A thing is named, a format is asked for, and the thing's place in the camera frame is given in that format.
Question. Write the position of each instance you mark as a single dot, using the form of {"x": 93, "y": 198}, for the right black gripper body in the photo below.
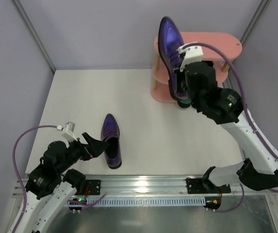
{"x": 183, "y": 82}

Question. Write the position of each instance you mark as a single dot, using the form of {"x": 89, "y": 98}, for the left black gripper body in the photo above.
{"x": 85, "y": 152}

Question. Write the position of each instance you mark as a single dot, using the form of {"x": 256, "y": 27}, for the purple shoe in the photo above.
{"x": 169, "y": 40}
{"x": 110, "y": 133}

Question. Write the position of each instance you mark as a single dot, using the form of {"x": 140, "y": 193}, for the green metallic shoe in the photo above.
{"x": 184, "y": 103}

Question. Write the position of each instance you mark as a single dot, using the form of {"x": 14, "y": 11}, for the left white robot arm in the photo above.
{"x": 53, "y": 182}

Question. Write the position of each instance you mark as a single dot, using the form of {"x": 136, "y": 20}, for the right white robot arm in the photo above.
{"x": 259, "y": 170}

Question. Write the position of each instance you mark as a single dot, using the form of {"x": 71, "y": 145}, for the pink three-tier shoe shelf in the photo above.
{"x": 226, "y": 43}

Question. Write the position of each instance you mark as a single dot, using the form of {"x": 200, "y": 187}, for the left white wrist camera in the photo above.
{"x": 67, "y": 131}

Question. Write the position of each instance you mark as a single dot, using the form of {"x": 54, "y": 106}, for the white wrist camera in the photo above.
{"x": 67, "y": 131}
{"x": 192, "y": 53}

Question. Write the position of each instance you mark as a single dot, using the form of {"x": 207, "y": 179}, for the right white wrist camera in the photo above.
{"x": 192, "y": 53}

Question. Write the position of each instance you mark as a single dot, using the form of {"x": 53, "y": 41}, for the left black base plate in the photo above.
{"x": 89, "y": 187}

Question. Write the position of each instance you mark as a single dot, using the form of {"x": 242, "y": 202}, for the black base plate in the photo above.
{"x": 89, "y": 187}
{"x": 201, "y": 186}

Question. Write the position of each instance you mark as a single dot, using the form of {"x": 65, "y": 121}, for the aluminium mounting rail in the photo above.
{"x": 135, "y": 185}

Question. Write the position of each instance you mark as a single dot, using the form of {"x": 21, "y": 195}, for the slotted grey cable duct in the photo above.
{"x": 137, "y": 202}

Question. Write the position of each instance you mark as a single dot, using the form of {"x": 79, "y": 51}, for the right aluminium frame post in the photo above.
{"x": 260, "y": 10}

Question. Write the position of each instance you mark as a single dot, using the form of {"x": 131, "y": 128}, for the aluminium frame post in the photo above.
{"x": 33, "y": 33}
{"x": 260, "y": 10}

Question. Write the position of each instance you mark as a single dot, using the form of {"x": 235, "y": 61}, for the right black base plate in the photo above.
{"x": 201, "y": 186}

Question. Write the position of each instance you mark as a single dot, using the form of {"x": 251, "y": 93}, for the left aluminium frame post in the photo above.
{"x": 33, "y": 33}

